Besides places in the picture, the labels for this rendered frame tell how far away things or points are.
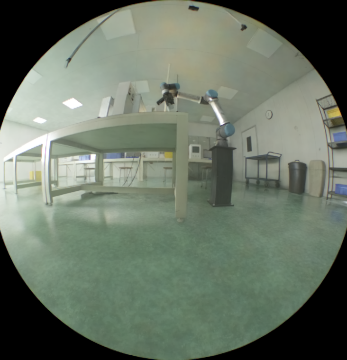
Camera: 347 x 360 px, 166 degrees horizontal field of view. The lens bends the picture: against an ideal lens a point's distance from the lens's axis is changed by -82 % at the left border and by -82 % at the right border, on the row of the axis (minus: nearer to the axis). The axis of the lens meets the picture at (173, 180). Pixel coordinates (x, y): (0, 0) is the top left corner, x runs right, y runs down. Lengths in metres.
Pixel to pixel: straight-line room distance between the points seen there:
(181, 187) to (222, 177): 0.58
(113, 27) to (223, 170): 2.90
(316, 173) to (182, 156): 2.60
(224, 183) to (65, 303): 1.34
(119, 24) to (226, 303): 3.05
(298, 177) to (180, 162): 2.58
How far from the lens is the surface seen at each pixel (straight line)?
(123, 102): 1.17
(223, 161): 1.23
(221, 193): 1.24
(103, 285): 0.44
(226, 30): 2.73
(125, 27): 2.72
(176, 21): 2.59
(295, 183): 2.93
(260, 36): 2.93
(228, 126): 1.21
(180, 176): 0.75
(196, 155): 4.04
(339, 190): 2.62
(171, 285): 0.42
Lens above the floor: 0.34
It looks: 4 degrees down
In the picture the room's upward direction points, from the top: 1 degrees clockwise
